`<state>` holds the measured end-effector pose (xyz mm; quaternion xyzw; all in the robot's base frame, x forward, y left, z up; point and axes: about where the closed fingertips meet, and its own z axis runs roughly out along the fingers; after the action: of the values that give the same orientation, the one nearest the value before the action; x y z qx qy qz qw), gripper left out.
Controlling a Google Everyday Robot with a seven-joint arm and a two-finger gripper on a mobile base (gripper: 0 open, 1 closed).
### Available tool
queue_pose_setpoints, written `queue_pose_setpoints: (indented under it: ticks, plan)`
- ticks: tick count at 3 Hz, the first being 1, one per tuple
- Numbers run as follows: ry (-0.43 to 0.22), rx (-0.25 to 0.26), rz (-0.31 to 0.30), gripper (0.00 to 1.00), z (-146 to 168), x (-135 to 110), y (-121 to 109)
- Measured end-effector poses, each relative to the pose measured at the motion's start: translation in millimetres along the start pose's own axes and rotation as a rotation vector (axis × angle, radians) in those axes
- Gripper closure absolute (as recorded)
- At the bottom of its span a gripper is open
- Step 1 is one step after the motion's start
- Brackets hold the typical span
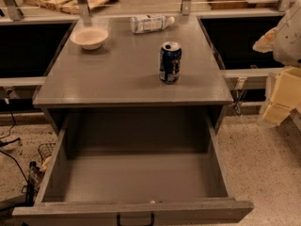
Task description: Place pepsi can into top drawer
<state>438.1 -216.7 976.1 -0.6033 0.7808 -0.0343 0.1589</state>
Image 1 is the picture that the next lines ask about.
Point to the black wire basket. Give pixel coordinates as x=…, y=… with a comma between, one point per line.
x=45, y=150

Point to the open grey top drawer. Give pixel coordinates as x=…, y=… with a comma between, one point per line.
x=163, y=161

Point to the metal railing frame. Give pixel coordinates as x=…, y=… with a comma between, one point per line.
x=16, y=11

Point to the grey cabinet with countertop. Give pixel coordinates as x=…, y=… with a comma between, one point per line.
x=125, y=71

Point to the white ceramic bowl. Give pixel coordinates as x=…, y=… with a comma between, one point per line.
x=89, y=38

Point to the clear plastic water bottle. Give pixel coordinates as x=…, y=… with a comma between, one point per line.
x=150, y=23

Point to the blue pepsi can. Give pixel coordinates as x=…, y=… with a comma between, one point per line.
x=170, y=61

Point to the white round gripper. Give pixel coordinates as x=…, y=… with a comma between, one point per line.
x=289, y=40

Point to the black drawer handle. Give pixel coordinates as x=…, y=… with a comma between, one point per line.
x=135, y=220

